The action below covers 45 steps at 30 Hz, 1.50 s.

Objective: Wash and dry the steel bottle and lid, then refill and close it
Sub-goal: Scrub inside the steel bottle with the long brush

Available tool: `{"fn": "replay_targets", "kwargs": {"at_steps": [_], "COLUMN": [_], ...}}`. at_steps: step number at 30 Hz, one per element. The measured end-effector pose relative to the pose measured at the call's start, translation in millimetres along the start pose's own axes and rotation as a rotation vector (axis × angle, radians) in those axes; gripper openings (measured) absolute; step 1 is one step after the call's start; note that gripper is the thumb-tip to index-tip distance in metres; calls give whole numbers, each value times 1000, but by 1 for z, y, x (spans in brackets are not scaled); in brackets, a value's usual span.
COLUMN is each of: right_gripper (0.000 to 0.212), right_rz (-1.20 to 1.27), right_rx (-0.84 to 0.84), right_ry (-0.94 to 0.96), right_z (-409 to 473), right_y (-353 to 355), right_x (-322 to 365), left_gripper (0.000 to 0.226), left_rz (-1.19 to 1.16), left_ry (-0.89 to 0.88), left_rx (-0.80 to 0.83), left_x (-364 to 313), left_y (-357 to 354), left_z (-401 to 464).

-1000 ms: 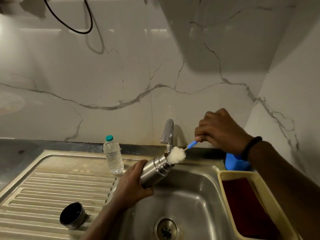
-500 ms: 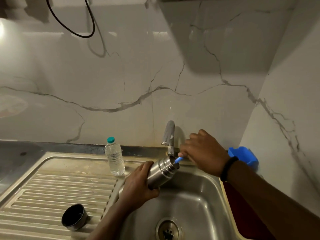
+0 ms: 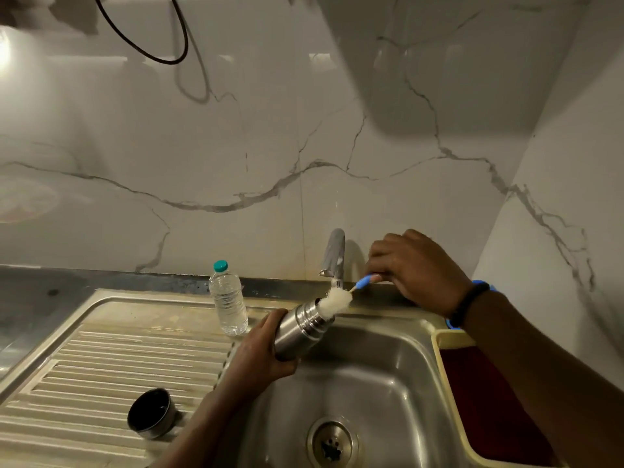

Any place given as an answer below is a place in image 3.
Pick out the person's right hand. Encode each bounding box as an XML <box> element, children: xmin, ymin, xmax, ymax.
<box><xmin>366</xmin><ymin>229</ymin><xmax>474</xmax><ymax>319</ymax></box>

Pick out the person's left hand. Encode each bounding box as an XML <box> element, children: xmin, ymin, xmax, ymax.
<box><xmin>219</xmin><ymin>308</ymin><xmax>299</xmax><ymax>402</ymax></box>

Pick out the stainless steel bottle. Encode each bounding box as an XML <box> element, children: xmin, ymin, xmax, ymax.
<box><xmin>273</xmin><ymin>298</ymin><xmax>335</xmax><ymax>362</ymax></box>

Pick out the blue-handled white bottle brush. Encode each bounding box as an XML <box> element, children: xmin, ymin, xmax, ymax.
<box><xmin>317</xmin><ymin>274</ymin><xmax>383</xmax><ymax>320</ymax></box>

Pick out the person's left forearm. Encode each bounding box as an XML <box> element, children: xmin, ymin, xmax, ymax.
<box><xmin>155</xmin><ymin>385</ymin><xmax>254</xmax><ymax>468</ymax></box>

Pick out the person's right forearm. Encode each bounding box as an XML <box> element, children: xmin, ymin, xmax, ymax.
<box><xmin>463</xmin><ymin>291</ymin><xmax>624</xmax><ymax>468</ymax></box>

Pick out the chrome sink faucet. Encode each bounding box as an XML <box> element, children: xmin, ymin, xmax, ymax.
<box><xmin>319</xmin><ymin>228</ymin><xmax>346</xmax><ymax>289</ymax></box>

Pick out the clear plastic water bottle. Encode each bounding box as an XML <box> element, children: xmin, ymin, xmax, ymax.
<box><xmin>209</xmin><ymin>260</ymin><xmax>249</xmax><ymax>336</ymax></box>

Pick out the black wristband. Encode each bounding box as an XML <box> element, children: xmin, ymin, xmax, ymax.
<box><xmin>448</xmin><ymin>281</ymin><xmax>491</xmax><ymax>329</ymax></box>

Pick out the blue wristband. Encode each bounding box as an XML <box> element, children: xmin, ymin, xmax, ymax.
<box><xmin>445</xmin><ymin>279</ymin><xmax>498</xmax><ymax>331</ymax></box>

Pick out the stainless steel sink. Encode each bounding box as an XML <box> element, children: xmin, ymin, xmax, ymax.
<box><xmin>0</xmin><ymin>288</ymin><xmax>469</xmax><ymax>468</ymax></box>

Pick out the sink drain strainer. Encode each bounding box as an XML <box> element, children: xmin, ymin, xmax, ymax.
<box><xmin>306</xmin><ymin>416</ymin><xmax>360</xmax><ymax>468</ymax></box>

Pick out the steel bottle cap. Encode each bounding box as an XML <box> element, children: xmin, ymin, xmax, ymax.
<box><xmin>127</xmin><ymin>388</ymin><xmax>178</xmax><ymax>440</ymax></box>

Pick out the cream plastic tub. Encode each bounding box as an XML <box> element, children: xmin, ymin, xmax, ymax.
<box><xmin>432</xmin><ymin>329</ymin><xmax>561</xmax><ymax>468</ymax></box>

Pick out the black hanging cable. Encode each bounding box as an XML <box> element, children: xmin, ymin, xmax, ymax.
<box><xmin>93</xmin><ymin>0</ymin><xmax>190</xmax><ymax>66</ymax></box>

